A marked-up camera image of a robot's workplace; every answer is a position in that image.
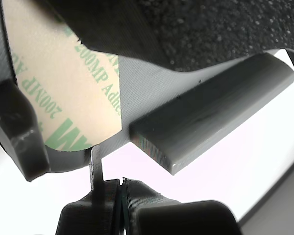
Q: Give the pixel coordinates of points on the tan 3M tape liner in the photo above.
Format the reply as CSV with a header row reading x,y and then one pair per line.
x,y
63,98

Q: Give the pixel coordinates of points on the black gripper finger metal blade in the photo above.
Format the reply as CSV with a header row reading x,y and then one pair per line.
x,y
88,215

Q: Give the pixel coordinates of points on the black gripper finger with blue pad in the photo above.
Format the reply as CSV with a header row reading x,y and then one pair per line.
x,y
210,29

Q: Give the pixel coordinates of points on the gray fixture tray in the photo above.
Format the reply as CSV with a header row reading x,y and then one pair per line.
x,y
198,117

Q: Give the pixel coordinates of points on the black retaining clip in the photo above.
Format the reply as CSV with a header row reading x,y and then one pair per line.
x,y
14,122

